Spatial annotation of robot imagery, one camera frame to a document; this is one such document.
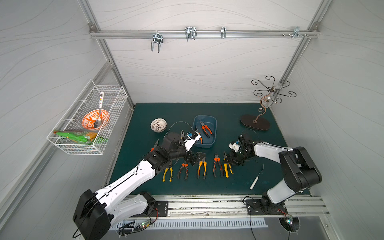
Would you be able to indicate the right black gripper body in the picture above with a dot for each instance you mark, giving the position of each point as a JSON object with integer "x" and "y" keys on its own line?
{"x": 233, "y": 157}

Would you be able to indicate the double prong metal hook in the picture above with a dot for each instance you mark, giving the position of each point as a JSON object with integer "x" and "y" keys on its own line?
{"x": 157, "y": 40}

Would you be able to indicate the loop metal hook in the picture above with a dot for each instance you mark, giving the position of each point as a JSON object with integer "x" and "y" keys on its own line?
{"x": 190, "y": 33}

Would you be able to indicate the white handled spoon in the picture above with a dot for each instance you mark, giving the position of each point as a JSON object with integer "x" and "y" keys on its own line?
{"x": 99, "y": 120}

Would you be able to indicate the orange yellow combination pliers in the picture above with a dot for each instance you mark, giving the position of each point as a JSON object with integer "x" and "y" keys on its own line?
{"x": 202, "y": 164}

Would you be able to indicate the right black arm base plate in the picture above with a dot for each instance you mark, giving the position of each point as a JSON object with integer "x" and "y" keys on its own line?
{"x": 256, "y": 208}

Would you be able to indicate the white handled small tool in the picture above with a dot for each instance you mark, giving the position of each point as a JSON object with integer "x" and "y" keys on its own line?
{"x": 257, "y": 178}

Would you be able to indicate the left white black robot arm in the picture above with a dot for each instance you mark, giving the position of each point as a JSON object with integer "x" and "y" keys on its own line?
{"x": 97, "y": 211}

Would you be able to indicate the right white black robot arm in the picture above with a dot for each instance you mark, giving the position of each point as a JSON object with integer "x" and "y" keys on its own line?
{"x": 299, "y": 170}

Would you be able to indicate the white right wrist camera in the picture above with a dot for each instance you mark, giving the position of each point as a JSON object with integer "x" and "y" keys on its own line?
{"x": 235, "y": 146}

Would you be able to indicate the green snack packet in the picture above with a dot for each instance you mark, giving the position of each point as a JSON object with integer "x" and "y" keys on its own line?
{"x": 81, "y": 137}

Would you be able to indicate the orange handled pliers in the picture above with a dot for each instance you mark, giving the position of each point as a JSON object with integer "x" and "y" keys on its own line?
{"x": 155, "y": 145}

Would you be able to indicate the orange black cutter pliers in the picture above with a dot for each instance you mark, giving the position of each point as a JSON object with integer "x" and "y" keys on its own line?
{"x": 217, "y": 162}

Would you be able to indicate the blue plastic storage box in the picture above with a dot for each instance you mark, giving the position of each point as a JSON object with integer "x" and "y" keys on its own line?
{"x": 211, "y": 122}

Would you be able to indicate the brown metal jewelry stand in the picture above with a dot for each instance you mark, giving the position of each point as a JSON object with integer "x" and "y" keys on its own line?
{"x": 269, "y": 96}

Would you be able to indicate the right metal bracket hook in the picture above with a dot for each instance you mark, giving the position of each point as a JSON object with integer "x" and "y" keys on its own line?
{"x": 296, "y": 34}

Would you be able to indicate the small yellow black pliers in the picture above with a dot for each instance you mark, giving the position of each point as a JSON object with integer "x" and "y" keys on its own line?
{"x": 227, "y": 165}

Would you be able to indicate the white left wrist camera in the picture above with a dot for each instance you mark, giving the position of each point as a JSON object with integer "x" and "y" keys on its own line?
{"x": 190, "y": 140}

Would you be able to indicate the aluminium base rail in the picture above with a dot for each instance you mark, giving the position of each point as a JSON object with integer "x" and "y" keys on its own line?
{"x": 233, "y": 206}

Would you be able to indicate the round black floor port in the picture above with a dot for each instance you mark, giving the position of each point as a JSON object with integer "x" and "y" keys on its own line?
{"x": 290, "y": 224}

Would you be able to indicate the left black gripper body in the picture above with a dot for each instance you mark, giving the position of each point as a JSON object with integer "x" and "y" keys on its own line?
{"x": 193, "y": 156}

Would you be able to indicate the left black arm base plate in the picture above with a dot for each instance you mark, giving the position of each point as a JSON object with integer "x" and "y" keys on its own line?
{"x": 156, "y": 209}

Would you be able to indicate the white wire wall basket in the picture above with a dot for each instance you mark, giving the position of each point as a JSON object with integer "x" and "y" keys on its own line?
{"x": 115, "y": 98}

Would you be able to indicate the orange white patterned bowl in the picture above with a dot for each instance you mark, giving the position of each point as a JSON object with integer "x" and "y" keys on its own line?
{"x": 90, "y": 118}

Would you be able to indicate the white round strainer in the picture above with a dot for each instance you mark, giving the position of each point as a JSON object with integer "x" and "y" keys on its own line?
{"x": 158, "y": 125}

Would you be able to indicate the aluminium cross rail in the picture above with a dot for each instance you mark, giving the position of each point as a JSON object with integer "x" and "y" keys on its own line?
{"x": 201, "y": 34}

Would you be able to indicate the white vented cable duct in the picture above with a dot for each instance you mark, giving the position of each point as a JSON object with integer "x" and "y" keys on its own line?
{"x": 184, "y": 224}

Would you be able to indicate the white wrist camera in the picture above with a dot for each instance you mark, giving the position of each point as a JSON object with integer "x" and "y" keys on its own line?
{"x": 190, "y": 140}
{"x": 235, "y": 146}

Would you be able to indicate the small metal hook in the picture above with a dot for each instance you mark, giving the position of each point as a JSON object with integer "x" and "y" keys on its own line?
{"x": 223, "y": 32}

